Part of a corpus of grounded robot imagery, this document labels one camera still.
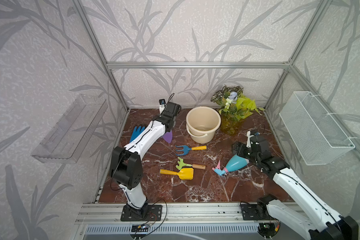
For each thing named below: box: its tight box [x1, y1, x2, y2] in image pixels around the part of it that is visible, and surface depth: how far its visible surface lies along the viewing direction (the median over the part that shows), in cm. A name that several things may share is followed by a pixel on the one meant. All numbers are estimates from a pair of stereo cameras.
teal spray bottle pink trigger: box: [212, 154, 250, 176], surface depth 88 cm
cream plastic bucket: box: [186, 106, 222, 144], surface depth 96 cm
